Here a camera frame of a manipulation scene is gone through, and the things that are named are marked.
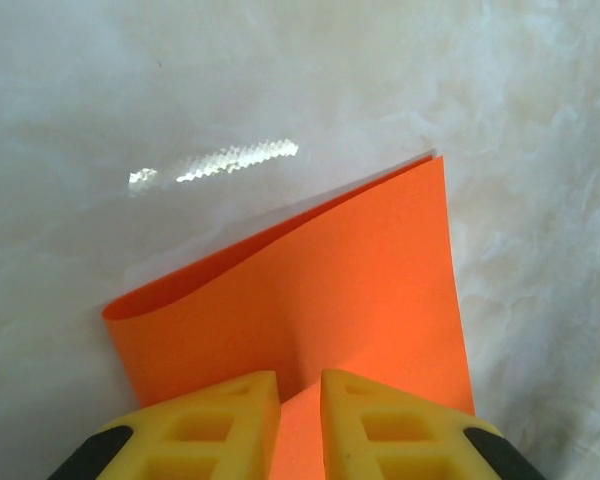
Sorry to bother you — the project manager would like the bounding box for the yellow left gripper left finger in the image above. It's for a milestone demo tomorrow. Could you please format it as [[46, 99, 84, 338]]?
[[47, 369, 281, 480]]

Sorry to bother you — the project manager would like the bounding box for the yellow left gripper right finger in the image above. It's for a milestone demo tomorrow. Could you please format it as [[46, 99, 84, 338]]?
[[321, 368, 549, 480]]

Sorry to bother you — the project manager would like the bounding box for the orange paper sheet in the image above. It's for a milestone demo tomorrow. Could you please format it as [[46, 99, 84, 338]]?
[[102, 154, 476, 480]]

